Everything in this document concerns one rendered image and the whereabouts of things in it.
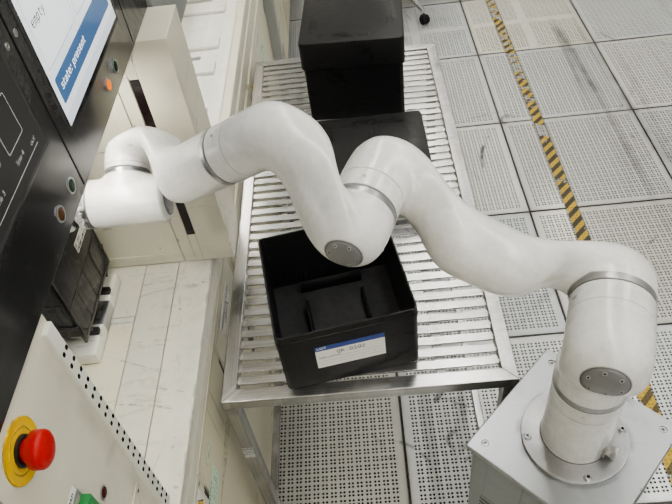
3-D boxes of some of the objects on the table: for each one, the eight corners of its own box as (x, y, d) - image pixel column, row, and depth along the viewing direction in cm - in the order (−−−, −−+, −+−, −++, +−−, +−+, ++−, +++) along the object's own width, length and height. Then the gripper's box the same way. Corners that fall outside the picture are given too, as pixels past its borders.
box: (407, 115, 196) (404, 36, 178) (309, 122, 199) (297, 45, 181) (403, 63, 216) (401, -14, 198) (315, 69, 219) (304, -5, 201)
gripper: (84, 158, 120) (-16, 169, 121) (61, 223, 108) (-49, 235, 109) (99, 190, 125) (4, 200, 126) (79, 255, 114) (-26, 266, 115)
